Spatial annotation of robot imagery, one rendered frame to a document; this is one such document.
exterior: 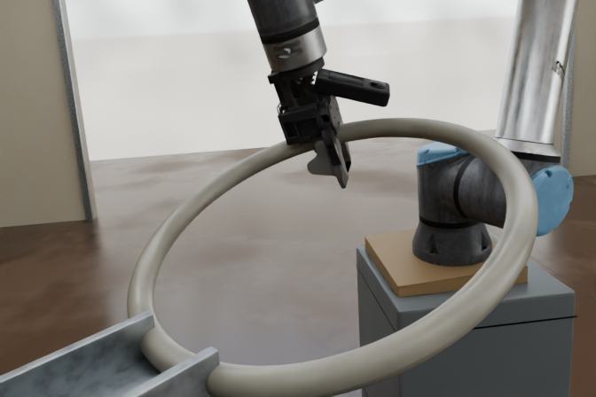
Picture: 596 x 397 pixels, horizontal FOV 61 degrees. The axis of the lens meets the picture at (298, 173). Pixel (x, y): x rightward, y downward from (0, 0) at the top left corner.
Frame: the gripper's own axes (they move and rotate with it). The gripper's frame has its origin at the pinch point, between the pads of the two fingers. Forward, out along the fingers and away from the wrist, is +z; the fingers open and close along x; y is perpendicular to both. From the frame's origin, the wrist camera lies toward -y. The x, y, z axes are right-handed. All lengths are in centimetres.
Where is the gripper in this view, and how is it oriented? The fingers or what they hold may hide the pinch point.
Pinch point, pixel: (348, 172)
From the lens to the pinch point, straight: 85.2
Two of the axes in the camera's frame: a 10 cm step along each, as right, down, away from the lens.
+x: -1.8, 5.1, -8.4
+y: -9.4, 1.7, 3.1
